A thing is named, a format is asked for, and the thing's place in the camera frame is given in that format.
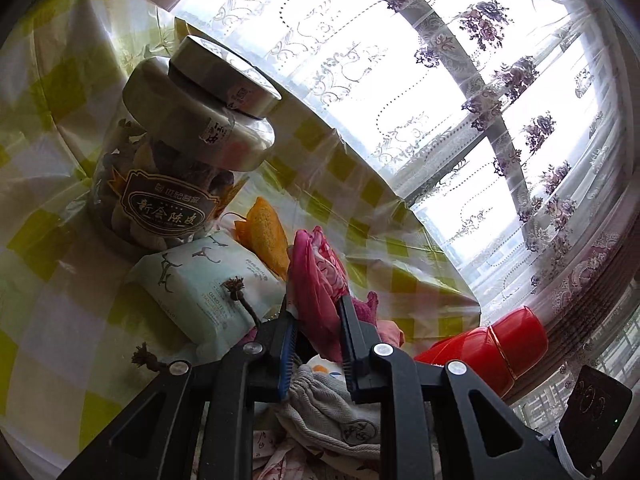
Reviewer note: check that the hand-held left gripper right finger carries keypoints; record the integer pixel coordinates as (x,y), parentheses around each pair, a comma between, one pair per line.
(350,365)

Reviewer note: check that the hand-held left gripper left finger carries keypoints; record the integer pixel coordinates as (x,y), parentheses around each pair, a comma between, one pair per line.
(287,355)

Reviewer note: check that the white printed cloth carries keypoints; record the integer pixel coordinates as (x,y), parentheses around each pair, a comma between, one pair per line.
(325,366)

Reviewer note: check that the pink patterned cloth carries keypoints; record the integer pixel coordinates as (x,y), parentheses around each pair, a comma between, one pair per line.
(315,280)

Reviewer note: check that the pink floral cloth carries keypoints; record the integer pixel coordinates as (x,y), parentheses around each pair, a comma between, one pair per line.
(285,460)

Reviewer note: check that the orange sponge cloth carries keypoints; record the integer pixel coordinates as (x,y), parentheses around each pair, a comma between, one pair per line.
(265,235)

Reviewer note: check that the white window grille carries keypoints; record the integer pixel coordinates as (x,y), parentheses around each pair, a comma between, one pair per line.
(540,405)

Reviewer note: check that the pale green wipes pack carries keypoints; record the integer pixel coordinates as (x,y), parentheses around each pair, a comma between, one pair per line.
(200,285)

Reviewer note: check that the red flask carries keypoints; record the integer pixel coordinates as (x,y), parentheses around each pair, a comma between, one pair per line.
(480,350)

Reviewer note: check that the clear jar with silver lid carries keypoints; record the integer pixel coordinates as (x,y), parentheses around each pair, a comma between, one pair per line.
(165,195)

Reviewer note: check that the yellow checked tablecloth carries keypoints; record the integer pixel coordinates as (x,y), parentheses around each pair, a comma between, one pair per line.
(60,310)

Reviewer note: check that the sheer embroidered curtain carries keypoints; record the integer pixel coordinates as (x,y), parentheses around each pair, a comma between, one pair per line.
(350,60)

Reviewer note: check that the grey window frame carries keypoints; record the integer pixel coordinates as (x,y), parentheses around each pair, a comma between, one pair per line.
(445,35)

